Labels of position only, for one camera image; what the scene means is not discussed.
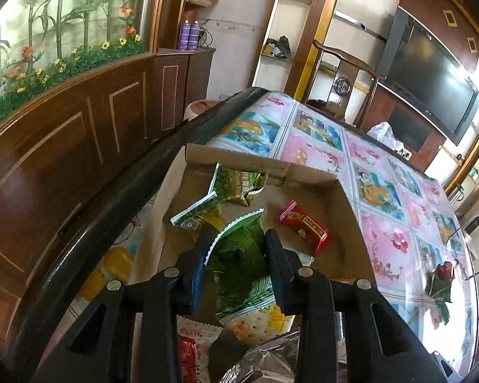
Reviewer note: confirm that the black flat television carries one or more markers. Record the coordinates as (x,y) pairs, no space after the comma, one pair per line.
(431,75)

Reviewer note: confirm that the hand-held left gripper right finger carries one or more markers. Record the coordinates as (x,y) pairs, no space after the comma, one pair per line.
(274,275)

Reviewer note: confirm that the purple spray can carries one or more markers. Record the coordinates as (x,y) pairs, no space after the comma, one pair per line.
(194,36)
(185,36)

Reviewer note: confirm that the dark bag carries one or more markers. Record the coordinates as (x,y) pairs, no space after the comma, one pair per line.
(281,46)

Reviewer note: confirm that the silver foil snack packet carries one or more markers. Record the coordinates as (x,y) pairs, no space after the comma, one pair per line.
(263,361)

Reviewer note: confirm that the thin-framed eyeglasses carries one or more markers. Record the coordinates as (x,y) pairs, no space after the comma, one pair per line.
(455,236)

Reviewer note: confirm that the red and white snack packet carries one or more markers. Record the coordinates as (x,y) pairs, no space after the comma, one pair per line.
(189,355)

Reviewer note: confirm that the dark wooden chair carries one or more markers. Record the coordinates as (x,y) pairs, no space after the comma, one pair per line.
(341,87)

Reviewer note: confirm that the red candy packet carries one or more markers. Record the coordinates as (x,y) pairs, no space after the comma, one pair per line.
(303,225)

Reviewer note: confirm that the orange cracker packet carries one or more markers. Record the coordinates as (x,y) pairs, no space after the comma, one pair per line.
(345,279)

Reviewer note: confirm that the printed plastic tablecloth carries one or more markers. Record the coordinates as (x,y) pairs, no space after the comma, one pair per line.
(383,227)

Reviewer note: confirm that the red and green wrapper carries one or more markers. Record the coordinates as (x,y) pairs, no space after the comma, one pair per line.
(441,283)

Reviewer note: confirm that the cardboard box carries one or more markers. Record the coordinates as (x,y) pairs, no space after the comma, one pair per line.
(331,207)

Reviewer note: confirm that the wooden media cabinet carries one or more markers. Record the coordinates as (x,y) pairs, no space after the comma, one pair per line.
(379,103)

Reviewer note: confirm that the brown wooden cabinet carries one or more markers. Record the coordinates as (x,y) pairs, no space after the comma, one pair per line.
(64,135)

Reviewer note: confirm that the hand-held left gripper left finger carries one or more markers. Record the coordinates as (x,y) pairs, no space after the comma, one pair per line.
(197,279)

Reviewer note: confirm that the dark green snack packet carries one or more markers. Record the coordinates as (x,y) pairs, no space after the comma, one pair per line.
(239,263)

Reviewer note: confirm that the white power socket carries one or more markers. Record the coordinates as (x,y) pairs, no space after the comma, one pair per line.
(405,153)

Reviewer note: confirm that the white alcove shelf unit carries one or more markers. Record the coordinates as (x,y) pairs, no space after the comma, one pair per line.
(275,58)

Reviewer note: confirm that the green and yellow snack packet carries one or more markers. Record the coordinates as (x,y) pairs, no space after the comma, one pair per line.
(235,183)

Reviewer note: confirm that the small green yellow snack packet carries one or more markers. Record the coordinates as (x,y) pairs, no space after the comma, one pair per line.
(195,211)

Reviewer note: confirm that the yellow cracker packet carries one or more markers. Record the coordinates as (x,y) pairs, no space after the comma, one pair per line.
(259,325)

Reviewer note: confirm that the white plastic bag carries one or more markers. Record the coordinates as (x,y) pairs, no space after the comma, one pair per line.
(383,133)

